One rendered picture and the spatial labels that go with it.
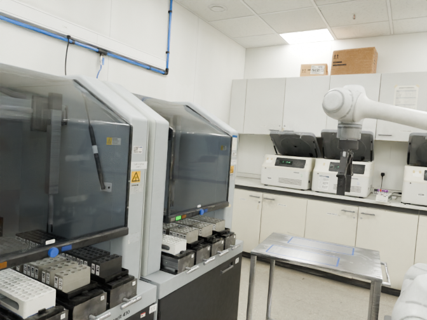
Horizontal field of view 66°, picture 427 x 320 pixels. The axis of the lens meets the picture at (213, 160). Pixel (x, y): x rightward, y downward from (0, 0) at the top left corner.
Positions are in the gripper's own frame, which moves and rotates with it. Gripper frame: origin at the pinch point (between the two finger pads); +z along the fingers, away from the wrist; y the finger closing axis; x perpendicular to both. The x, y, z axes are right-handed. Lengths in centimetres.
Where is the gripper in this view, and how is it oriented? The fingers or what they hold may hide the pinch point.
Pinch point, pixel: (343, 190)
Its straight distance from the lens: 141.8
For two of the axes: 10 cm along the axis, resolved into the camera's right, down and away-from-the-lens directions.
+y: 5.1, -0.1, 8.6
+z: -0.7, 10.0, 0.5
